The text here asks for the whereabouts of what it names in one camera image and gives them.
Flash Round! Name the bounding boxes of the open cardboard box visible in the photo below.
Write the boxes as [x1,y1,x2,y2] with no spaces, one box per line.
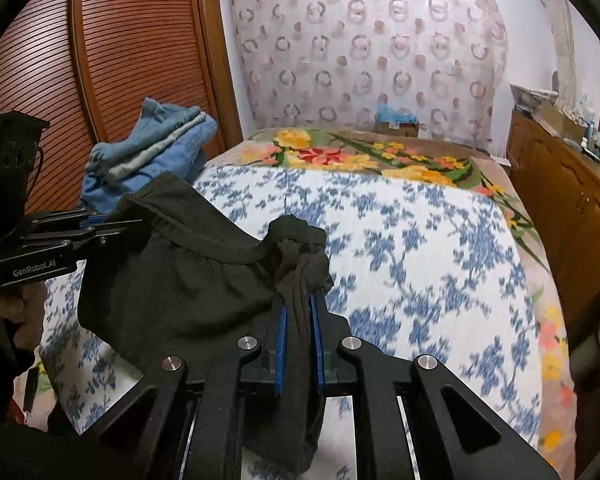
[534,104,587,144]

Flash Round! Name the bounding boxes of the wooden sideboard cabinet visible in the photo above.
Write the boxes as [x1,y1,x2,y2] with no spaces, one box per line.
[507,109,600,333]

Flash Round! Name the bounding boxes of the blue denim folded pants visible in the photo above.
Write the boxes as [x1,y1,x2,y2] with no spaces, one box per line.
[79,122,219,213]

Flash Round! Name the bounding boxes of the pink ring-patterned curtain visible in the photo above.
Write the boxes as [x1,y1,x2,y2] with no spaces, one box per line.
[229,0,511,147]

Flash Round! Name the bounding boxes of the black pants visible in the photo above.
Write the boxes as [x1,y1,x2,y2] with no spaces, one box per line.
[77,170,336,476]

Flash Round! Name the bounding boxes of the wooden louvred wardrobe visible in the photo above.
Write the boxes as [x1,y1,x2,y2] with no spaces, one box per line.
[0,0,244,223]

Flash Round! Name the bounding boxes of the person's dark clothing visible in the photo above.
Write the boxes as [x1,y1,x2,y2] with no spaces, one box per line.
[0,335,133,480]

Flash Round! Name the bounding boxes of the blue white floral blanket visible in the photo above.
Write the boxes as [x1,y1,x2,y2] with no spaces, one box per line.
[39,165,544,480]

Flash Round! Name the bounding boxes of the colourful floral bedspread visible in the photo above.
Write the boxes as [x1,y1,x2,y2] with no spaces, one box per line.
[30,127,579,467]

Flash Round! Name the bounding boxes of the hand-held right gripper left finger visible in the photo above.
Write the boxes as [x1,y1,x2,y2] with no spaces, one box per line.
[97,296,288,480]

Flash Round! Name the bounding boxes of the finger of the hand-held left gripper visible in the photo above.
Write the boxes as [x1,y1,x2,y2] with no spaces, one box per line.
[22,218,144,261]
[26,209,110,234]

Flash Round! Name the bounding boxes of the light blue folded pants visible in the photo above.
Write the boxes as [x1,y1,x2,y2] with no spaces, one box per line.
[89,98,217,183]

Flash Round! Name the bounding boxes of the small cardboard box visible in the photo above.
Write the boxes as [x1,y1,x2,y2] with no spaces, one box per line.
[377,119,421,138]

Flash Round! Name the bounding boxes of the person's left hand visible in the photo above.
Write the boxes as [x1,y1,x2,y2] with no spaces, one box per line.
[0,281,47,350]

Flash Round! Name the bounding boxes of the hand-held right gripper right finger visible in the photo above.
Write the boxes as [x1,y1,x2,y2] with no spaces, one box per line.
[307,288,561,480]

